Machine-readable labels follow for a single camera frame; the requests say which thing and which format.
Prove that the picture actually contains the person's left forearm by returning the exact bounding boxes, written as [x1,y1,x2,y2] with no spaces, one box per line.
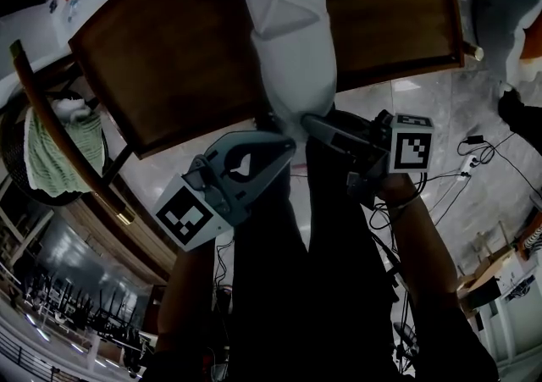
[156,239,222,348]

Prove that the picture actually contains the white power strip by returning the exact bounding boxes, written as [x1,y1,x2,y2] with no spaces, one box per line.
[459,154,478,179]

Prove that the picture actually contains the white window ledge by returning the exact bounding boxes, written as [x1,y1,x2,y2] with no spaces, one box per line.
[0,0,183,110]

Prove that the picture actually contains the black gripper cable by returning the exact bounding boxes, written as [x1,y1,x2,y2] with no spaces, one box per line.
[367,171,467,232]

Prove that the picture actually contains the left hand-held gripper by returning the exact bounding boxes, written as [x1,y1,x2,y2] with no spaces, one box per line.
[152,130,296,252]

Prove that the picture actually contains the white cloth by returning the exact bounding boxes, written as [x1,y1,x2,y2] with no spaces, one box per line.
[53,96,92,123]

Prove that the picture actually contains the black wicker chair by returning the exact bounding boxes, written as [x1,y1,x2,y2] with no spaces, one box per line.
[0,91,133,208]

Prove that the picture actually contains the person's right forearm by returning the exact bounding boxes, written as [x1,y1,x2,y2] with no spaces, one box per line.
[377,172,461,310]

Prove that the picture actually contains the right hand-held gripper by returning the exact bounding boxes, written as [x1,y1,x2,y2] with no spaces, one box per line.
[300,108,435,208]

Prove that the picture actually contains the group of black chairs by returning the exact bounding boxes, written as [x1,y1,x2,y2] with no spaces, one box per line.
[20,269,147,374]

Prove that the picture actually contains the person's black clothing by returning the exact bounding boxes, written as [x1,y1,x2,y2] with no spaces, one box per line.
[143,103,501,382]

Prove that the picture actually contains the white slipper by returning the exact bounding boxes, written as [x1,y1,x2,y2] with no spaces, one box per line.
[236,0,338,118]

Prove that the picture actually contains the light wooden stool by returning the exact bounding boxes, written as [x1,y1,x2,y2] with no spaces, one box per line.
[459,219,527,289]

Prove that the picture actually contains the green knitted blanket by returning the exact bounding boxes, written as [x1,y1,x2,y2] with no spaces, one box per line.
[23,107,105,199]

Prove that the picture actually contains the orange cushion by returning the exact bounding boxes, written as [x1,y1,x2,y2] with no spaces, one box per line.
[518,25,542,64]

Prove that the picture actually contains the wooden shelf rack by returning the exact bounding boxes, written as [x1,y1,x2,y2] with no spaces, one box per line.
[8,0,484,225]

